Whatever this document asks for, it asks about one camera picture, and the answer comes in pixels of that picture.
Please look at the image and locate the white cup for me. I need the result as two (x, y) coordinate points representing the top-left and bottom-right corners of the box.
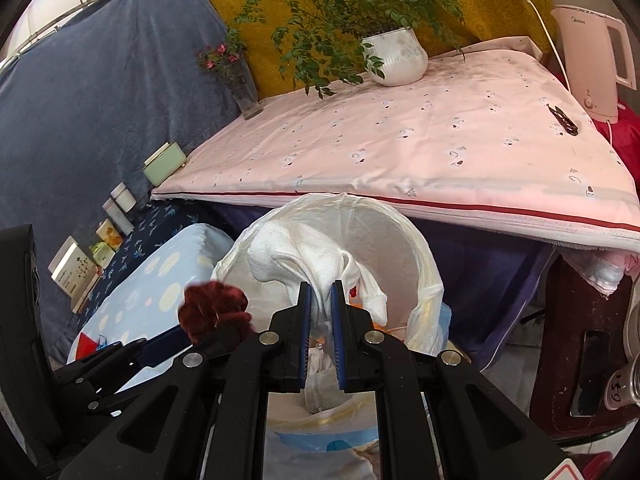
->
(622, 302), (640, 361)

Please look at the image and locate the pale green tissue box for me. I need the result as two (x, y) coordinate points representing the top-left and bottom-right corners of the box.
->
(142, 141), (187, 186)

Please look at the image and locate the blue-grey backdrop cloth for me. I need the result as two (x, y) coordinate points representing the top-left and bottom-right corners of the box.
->
(0, 0), (246, 361)

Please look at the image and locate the pink electric kettle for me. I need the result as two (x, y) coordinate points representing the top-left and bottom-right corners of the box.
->
(550, 4), (637, 123)

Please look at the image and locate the red card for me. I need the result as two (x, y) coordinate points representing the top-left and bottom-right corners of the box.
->
(76, 332), (98, 361)

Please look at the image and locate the clear plastic bag blue print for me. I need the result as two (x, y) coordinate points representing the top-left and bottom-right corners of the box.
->
(265, 390), (451, 480)

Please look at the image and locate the black clip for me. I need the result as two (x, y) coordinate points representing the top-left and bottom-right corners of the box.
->
(546, 104), (580, 137)

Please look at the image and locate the dark red scrunchie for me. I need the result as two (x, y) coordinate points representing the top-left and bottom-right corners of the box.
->
(180, 281), (253, 346)

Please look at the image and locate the glass vase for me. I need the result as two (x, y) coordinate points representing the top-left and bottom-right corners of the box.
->
(225, 57), (264, 121)

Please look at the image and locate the red cloth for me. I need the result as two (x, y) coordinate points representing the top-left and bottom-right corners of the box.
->
(610, 105), (640, 176)

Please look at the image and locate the green leafy plant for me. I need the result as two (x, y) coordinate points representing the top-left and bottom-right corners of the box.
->
(232, 0), (468, 100)

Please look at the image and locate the yellow backdrop cloth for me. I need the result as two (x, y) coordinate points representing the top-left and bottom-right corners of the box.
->
(180, 0), (561, 101)

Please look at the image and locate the dark red stool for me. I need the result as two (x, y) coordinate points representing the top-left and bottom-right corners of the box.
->
(530, 255), (640, 441)

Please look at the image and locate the dark purple cloth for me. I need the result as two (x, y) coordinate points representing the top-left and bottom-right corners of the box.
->
(210, 200), (556, 371)

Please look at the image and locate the floral print tin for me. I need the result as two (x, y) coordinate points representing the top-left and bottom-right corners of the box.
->
(96, 218), (123, 251)

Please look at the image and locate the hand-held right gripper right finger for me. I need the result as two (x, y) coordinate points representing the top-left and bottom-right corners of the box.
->
(330, 280), (571, 480)

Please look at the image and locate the small green box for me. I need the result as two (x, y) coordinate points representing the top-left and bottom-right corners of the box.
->
(89, 241), (116, 268)

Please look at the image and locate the white ribbed plant pot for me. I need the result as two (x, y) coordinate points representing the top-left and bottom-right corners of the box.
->
(361, 26), (429, 87)

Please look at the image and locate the slim white bottle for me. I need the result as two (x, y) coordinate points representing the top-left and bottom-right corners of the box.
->
(101, 197), (132, 236)

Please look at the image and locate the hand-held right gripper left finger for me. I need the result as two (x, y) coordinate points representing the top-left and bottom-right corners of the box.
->
(59, 281), (313, 480)

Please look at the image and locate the pink printed tablecloth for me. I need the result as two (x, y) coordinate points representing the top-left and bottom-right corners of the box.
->
(150, 35), (640, 251)

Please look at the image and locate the white cable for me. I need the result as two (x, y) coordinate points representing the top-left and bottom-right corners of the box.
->
(500, 0), (621, 146)

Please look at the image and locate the white cylindrical jar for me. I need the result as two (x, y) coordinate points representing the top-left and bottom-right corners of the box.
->
(110, 182), (136, 213)

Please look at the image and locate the metal drink can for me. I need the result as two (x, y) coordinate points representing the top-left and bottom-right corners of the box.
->
(612, 360), (640, 406)

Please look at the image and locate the white lined trash bin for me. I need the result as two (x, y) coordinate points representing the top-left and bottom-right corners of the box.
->
(211, 192), (446, 361)

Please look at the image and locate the white gift box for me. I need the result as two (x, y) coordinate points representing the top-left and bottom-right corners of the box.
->
(48, 242), (101, 313)

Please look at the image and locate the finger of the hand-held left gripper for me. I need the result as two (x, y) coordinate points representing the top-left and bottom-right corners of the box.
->
(52, 341), (146, 386)
(85, 327), (201, 417)

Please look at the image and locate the dark blue leaf-print cloth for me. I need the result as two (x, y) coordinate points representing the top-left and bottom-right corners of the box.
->
(72, 202), (211, 311)

